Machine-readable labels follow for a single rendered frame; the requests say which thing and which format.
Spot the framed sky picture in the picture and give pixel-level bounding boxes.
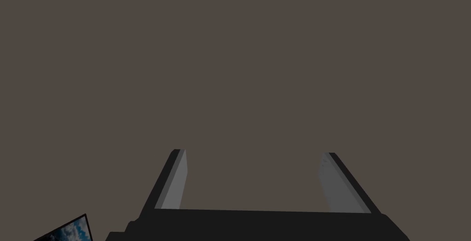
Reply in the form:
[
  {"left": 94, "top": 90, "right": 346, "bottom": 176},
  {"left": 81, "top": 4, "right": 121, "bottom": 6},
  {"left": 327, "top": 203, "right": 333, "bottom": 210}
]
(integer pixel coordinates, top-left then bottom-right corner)
[{"left": 33, "top": 213, "right": 93, "bottom": 241}]

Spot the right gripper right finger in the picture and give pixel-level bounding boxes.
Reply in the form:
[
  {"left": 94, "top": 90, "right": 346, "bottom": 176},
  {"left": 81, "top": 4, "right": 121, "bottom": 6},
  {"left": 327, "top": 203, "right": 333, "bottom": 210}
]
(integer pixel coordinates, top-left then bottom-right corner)
[{"left": 318, "top": 152, "right": 382, "bottom": 214}]

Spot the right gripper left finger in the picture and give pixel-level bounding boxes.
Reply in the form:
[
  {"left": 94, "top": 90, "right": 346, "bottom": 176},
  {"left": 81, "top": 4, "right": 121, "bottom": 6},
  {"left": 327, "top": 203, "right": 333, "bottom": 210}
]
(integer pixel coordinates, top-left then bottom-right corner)
[{"left": 141, "top": 149, "right": 188, "bottom": 212}]

